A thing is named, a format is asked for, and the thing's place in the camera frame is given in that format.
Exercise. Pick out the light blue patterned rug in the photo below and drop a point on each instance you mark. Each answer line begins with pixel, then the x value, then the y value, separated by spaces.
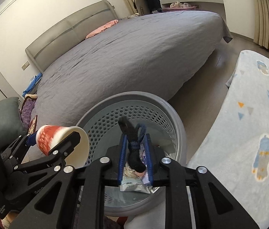
pixel 236 149

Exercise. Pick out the red white paper cup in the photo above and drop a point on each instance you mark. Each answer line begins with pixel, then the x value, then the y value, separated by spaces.
pixel 49 136

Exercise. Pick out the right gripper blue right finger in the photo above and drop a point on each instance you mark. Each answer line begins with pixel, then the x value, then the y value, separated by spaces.
pixel 194 197

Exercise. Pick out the pink rubber pig toy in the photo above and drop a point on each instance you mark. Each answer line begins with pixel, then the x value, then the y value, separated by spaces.
pixel 141 171

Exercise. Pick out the grey perforated trash basket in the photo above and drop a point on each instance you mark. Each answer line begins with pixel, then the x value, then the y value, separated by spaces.
pixel 134 114

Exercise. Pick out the chair with black jacket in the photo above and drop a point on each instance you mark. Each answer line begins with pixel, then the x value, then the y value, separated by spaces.
pixel 147 7

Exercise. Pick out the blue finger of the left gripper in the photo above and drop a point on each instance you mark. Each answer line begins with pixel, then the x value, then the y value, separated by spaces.
pixel 66 146
pixel 31 139

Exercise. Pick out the paper ball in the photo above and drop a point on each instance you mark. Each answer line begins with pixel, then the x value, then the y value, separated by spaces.
pixel 130 171

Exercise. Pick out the pink pillow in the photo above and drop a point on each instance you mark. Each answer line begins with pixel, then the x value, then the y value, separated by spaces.
pixel 102 28

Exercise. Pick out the light blue wet-wipe packet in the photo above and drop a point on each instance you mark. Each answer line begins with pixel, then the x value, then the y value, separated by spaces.
pixel 134 182

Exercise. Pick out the pink clothes on sill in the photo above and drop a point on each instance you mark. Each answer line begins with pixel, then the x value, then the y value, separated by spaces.
pixel 179 5

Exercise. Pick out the dark green cushion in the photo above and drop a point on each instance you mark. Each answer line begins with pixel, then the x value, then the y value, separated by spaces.
pixel 11 126

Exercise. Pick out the blue bag beside bed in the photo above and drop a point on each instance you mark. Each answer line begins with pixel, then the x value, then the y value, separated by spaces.
pixel 33 85

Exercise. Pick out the bed with grey sheet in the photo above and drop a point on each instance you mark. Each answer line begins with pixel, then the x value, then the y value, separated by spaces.
pixel 152 53

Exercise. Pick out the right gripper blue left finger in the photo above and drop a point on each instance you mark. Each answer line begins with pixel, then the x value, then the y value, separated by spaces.
pixel 74 198

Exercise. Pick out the purple knitted blanket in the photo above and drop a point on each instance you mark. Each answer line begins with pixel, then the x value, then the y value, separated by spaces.
pixel 26 110

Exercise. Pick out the person's left hand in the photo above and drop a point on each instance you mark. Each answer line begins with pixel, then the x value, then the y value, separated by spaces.
pixel 9 219

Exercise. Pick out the wall socket plate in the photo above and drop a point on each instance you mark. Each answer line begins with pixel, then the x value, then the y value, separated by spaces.
pixel 26 64

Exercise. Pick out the red patterned pouch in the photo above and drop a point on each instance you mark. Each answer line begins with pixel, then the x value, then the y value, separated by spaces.
pixel 32 126

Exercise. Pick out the grey upholstered headboard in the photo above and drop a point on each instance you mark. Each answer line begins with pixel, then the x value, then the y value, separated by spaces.
pixel 68 33

